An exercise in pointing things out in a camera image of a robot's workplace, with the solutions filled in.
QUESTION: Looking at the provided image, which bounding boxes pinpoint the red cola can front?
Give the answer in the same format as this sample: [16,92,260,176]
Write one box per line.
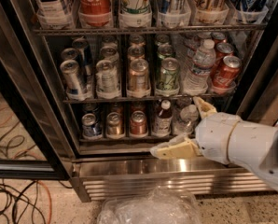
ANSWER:
[212,56,242,89]

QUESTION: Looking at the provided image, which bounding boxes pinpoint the large dark blue can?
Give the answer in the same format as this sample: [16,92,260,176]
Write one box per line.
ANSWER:
[230,0,267,23]

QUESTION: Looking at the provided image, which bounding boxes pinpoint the clear water bottle middle shelf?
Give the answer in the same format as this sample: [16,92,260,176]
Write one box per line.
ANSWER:
[183,39,216,95]

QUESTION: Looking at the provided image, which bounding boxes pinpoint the orange soda can front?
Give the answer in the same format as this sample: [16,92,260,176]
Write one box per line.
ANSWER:
[129,59,148,92]

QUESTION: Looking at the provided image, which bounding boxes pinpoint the large gold patterned can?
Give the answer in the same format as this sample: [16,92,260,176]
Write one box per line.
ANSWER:
[194,0,225,23]

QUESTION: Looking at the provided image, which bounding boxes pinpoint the red orange can bottom shelf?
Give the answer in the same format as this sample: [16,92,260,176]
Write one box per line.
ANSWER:
[130,111,147,135]

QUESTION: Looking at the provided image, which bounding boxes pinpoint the gold can bottom shelf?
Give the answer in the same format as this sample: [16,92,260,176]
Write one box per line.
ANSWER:
[106,112,123,135]

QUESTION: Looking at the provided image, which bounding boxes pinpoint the white silver can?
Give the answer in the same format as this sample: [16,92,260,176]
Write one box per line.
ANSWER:
[96,60,118,93]

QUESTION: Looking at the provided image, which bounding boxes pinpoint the juice bottle white cap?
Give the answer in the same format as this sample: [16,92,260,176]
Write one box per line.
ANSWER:
[152,100,173,137]

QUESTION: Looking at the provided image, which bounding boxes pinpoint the large blue striped can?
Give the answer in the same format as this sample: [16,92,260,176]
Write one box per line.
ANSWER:
[156,0,190,29]

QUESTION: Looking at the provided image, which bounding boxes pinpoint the green soda can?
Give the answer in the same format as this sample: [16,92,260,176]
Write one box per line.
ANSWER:
[157,44,175,61]
[156,57,179,91]

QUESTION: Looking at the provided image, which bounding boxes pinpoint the green soda can front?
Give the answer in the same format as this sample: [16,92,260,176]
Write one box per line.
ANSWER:
[156,57,179,91]

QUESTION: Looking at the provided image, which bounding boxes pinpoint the blue can bottom shelf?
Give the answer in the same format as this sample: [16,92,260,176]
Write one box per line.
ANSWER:
[81,113,102,139]

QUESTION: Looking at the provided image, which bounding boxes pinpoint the large green white can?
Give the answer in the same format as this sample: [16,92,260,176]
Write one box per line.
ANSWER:
[120,0,150,27]

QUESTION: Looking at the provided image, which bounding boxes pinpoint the large red cola can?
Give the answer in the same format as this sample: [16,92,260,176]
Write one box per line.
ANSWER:
[80,0,111,27]

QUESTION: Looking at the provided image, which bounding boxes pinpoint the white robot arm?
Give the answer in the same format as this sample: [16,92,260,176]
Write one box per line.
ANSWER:
[150,97,278,191]

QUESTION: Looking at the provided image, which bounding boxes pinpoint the orange soda can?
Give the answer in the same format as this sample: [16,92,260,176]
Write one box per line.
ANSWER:
[129,59,148,92]
[128,45,145,62]

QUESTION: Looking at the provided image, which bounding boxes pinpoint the large white tea can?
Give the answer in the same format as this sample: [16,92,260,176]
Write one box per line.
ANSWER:
[35,0,73,27]

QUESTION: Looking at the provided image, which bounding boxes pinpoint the clear water bottle shelf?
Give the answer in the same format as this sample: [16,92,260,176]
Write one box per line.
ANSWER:
[173,105,199,135]
[183,39,216,95]

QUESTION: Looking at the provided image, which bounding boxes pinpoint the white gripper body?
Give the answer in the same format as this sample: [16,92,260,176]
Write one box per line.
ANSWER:
[195,112,242,164]

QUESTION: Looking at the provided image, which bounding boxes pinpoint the blue silver can front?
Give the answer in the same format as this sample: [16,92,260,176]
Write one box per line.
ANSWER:
[60,60,87,95]

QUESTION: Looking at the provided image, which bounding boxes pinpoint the clear plastic bag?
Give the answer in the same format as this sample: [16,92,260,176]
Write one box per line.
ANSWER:
[97,187,202,224]

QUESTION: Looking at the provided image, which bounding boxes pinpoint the orange floor cable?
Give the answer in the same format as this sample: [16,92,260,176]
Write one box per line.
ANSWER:
[0,105,53,224]

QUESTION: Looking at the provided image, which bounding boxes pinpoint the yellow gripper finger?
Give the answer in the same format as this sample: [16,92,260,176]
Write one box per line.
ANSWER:
[150,133,202,160]
[193,96,216,119]

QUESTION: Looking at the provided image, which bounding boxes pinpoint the stainless steel fridge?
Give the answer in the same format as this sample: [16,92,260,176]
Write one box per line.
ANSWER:
[0,0,278,202]

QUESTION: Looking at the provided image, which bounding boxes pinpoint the black floor cables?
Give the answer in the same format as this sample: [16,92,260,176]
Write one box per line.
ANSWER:
[0,119,72,224]

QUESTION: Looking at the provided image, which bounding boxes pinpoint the clear water bottle bottom shelf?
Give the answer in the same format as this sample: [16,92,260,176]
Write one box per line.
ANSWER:
[173,105,199,135]

